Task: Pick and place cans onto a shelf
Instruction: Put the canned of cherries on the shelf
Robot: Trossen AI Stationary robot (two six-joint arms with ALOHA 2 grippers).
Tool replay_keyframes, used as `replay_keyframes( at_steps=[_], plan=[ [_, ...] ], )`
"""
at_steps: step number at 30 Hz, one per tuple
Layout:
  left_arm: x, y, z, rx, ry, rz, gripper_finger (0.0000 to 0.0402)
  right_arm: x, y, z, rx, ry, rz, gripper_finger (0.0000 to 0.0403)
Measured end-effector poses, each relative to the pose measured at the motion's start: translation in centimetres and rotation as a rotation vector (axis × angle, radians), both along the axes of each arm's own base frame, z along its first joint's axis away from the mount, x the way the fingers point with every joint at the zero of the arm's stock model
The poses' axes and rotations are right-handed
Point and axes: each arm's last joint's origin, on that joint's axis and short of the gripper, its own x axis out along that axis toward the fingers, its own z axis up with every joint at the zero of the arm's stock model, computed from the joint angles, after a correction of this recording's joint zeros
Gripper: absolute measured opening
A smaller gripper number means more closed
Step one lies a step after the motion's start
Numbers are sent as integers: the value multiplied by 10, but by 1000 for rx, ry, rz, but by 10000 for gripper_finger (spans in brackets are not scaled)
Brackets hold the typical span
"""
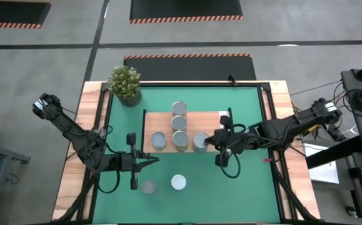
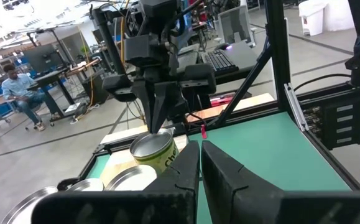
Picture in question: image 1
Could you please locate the tin can red orange label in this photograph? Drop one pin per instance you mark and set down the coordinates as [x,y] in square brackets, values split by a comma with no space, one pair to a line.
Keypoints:
[179,122]

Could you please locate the tin can yellow red label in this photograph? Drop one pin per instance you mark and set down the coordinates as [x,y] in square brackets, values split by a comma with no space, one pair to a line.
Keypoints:
[179,107]

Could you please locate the potted green plant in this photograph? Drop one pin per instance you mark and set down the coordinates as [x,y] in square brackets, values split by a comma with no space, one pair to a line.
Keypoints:
[124,81]

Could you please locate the black computer mouse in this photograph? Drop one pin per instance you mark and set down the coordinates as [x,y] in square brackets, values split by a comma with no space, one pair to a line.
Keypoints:
[351,211]

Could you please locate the black floor mat hazard stripes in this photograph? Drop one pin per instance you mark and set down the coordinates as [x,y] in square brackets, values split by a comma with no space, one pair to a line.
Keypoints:
[184,68]
[12,12]
[184,8]

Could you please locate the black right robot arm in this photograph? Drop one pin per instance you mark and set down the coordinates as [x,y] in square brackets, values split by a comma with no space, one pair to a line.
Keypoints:
[280,129]

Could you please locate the white paper sheet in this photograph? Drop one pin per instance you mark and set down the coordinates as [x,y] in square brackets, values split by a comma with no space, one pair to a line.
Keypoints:
[324,172]

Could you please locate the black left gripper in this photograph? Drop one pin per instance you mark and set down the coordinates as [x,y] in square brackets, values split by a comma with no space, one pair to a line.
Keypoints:
[126,162]

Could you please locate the plain grey tin can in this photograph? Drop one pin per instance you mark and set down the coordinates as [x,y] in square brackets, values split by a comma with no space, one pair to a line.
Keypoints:
[148,186]

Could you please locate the white-lidded tin can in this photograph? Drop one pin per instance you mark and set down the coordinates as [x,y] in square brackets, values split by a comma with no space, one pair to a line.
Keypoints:
[178,182]

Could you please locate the black metal bar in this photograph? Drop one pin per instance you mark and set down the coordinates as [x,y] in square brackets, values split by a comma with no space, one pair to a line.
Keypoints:
[334,153]

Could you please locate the tin can green yellow label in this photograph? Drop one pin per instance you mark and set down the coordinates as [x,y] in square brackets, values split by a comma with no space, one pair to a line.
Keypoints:
[180,138]

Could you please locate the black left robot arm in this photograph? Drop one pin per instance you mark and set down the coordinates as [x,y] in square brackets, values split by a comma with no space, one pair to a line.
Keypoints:
[74,137]

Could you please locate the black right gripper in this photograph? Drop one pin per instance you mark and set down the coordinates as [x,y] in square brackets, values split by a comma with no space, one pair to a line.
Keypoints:
[230,140]

